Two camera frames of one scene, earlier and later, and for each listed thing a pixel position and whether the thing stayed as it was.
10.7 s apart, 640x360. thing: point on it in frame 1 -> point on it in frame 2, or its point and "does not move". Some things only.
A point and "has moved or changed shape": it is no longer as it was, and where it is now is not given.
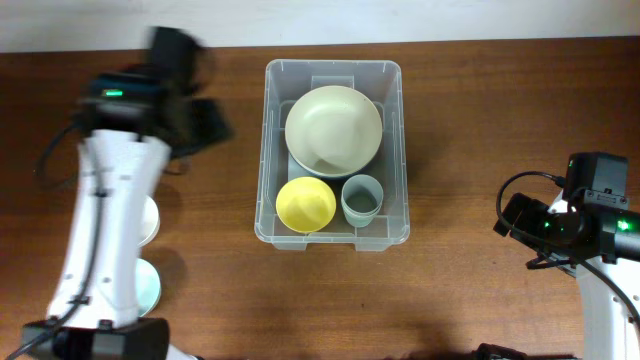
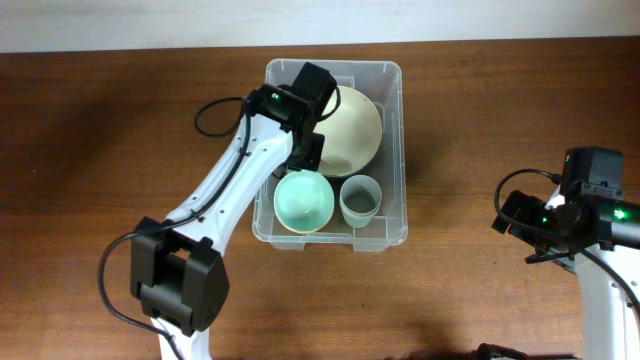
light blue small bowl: [148, 287] has moved or changed shape
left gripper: [206, 124] -> [313, 161]
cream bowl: [333, 131] does not move
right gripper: [533, 210] does not move
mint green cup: [360, 220] does not move
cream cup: [362, 196] does not move
